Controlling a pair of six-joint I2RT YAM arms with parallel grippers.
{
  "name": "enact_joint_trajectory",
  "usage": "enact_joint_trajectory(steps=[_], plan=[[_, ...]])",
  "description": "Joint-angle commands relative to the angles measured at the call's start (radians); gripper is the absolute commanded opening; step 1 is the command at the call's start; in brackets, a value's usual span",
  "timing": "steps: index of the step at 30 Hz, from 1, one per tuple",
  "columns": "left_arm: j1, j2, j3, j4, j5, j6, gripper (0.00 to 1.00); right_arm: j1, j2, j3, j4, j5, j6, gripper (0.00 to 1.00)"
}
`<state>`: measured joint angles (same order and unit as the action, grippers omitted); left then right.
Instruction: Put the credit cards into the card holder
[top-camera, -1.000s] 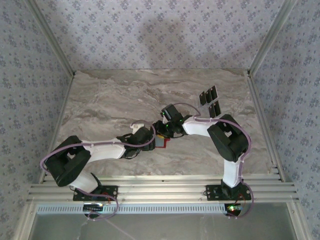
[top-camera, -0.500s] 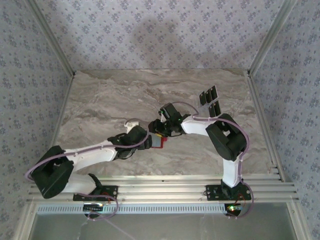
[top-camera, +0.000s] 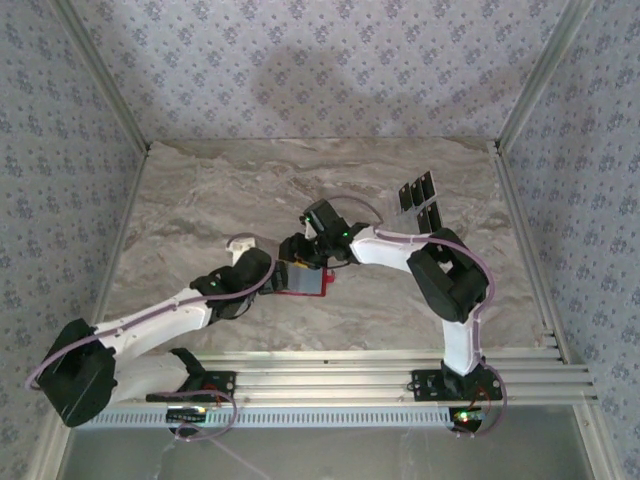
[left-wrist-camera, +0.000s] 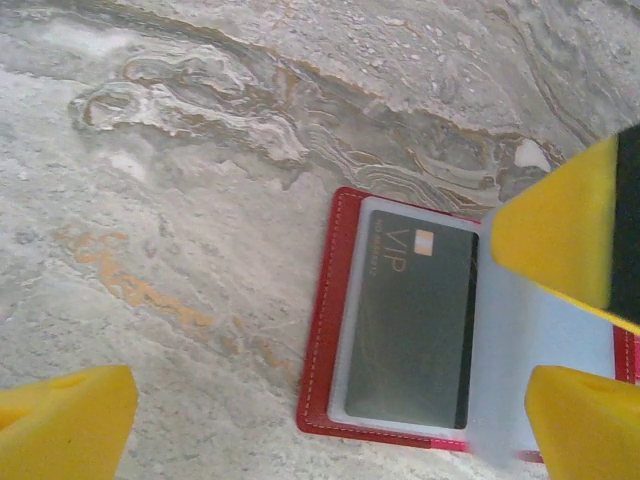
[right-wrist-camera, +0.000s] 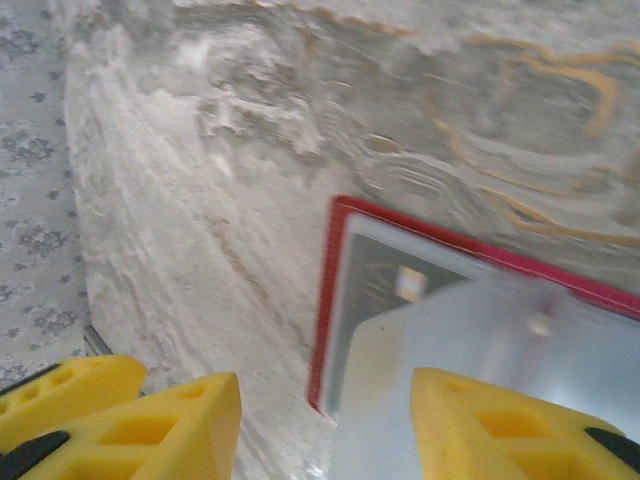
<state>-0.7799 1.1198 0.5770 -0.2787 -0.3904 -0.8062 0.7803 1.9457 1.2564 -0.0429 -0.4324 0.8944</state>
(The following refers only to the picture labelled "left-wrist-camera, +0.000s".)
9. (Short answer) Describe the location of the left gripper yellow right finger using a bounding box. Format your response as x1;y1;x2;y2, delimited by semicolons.
524;363;640;480

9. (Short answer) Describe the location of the red leather card holder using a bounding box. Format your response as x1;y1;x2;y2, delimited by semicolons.
296;186;640;464

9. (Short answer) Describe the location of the black VIP credit card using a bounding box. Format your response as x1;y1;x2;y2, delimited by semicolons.
342;208;481;431

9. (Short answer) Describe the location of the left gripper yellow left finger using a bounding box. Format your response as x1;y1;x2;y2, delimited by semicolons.
0;363;140;480

